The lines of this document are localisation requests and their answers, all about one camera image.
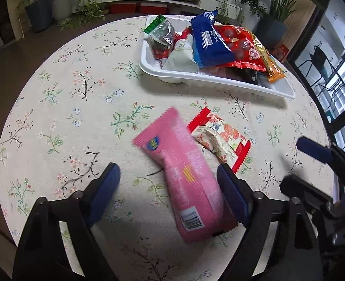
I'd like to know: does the pink snack bar wrapper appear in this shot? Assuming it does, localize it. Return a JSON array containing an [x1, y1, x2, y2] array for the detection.
[[132, 107, 238, 243]]

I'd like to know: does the red white fruit candy wrapper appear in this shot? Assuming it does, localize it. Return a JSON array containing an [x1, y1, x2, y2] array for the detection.
[[188, 107, 252, 174]]

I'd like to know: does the black snack pouch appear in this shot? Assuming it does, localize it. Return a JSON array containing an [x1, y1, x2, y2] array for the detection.
[[239, 69, 259, 86]]

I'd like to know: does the gold snack wrapper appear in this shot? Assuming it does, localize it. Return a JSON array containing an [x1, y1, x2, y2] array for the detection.
[[252, 34, 268, 65]]

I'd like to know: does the red chocolate ball bag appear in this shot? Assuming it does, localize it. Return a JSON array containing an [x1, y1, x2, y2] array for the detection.
[[214, 25, 266, 72]]

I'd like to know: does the white pale green snack bag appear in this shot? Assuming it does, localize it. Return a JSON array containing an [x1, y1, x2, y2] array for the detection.
[[162, 35, 199, 73]]

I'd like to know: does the blue roll cake wrapper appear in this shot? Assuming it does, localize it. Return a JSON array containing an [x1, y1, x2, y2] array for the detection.
[[190, 10, 235, 69]]

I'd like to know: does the small red white candy packet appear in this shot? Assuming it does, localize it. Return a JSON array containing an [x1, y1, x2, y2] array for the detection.
[[173, 27, 191, 44]]

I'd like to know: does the green red seaweed snack bag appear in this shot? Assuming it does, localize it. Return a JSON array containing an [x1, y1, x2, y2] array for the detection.
[[143, 15, 176, 67]]

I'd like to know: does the orange snack bar wrapper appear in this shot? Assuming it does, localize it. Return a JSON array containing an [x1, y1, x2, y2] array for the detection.
[[265, 53, 286, 84]]

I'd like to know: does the floral tablecloth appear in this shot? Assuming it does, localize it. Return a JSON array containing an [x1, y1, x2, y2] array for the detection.
[[0, 17, 334, 280]]

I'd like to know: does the red box on floor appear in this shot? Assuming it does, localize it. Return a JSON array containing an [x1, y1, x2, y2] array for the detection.
[[271, 44, 289, 63]]

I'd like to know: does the white plastic tray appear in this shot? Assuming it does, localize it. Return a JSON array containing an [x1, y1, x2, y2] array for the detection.
[[138, 14, 296, 100]]

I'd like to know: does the dark square plant pot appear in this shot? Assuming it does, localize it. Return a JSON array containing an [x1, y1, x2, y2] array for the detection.
[[254, 14, 286, 49]]

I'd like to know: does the dark grey plant pot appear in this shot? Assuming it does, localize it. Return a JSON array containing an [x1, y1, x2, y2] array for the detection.
[[25, 0, 54, 33]]

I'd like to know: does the white plant pot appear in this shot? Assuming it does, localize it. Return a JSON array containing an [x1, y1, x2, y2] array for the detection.
[[52, 0, 72, 23]]

